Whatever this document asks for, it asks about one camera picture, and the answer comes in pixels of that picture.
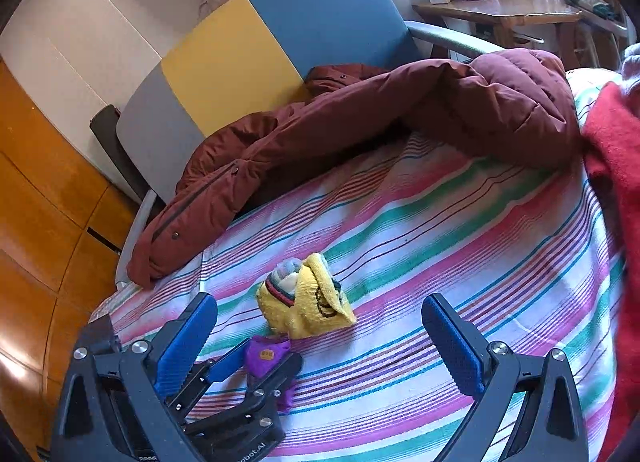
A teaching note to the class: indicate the white lilac cloth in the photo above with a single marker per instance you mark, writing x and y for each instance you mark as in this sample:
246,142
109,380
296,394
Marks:
632,66

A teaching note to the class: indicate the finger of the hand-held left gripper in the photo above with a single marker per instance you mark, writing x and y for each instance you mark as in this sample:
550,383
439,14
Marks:
227,364
280,372

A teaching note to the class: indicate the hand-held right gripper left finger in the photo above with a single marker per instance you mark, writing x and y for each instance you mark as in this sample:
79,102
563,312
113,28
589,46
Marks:
185,342

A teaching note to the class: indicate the striped bed sheet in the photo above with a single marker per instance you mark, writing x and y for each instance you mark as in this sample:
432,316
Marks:
450,242

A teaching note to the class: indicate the yellow sock bundle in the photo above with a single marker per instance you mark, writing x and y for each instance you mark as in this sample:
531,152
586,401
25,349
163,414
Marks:
305,312

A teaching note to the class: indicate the red blanket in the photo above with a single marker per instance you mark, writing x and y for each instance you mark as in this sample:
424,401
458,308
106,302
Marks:
620,192

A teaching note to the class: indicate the orange wooden wardrobe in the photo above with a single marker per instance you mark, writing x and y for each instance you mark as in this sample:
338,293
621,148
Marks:
40,217

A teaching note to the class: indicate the wooden desk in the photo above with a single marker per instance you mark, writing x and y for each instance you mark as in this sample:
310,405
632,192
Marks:
500,9

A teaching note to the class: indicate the purple snack packet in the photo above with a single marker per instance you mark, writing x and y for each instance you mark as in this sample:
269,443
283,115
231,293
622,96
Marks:
265,354

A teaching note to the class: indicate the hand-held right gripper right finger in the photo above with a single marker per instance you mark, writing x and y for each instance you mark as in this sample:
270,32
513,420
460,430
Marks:
450,337

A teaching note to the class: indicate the maroon puffer jacket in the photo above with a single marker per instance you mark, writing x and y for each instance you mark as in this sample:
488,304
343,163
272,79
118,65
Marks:
350,116

